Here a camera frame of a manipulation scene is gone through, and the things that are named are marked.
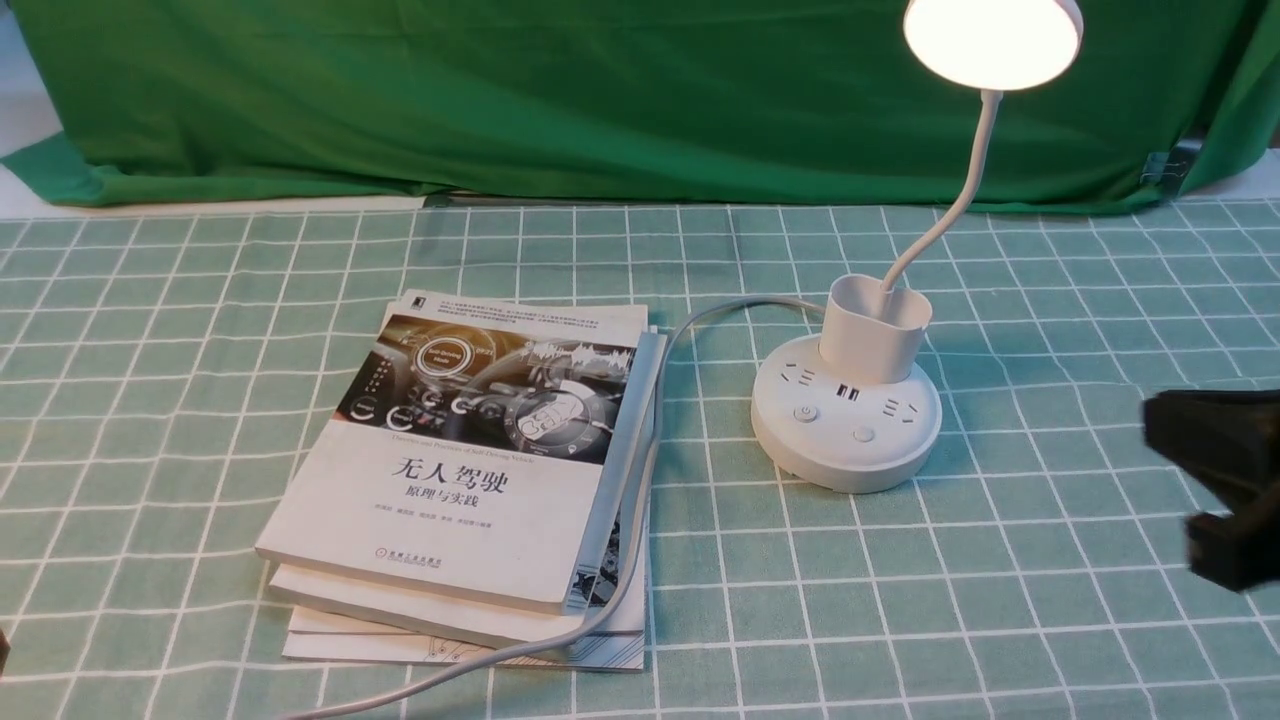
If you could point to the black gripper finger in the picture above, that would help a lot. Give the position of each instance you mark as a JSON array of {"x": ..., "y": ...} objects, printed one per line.
[
  {"x": 1239, "y": 552},
  {"x": 1226, "y": 439}
]

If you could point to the white desk lamp with sockets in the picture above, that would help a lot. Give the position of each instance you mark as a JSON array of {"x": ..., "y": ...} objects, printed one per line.
[{"x": 848, "y": 408}]

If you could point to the green checkered tablecloth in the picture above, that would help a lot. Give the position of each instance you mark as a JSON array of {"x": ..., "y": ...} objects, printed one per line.
[{"x": 164, "y": 376}]

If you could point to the metal binder clip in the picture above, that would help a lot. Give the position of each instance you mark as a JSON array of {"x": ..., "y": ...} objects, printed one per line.
[{"x": 1167, "y": 171}]

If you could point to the bottom white book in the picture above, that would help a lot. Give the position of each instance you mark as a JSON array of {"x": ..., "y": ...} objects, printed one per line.
[{"x": 354, "y": 622}]

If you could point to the middle white book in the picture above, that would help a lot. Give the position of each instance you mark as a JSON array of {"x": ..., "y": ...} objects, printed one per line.
[{"x": 620, "y": 470}]

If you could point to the green backdrop cloth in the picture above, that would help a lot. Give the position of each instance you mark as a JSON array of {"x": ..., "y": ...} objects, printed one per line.
[{"x": 767, "y": 102}]

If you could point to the top white driving book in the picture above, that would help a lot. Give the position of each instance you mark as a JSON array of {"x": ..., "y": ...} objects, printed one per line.
[{"x": 450, "y": 470}]

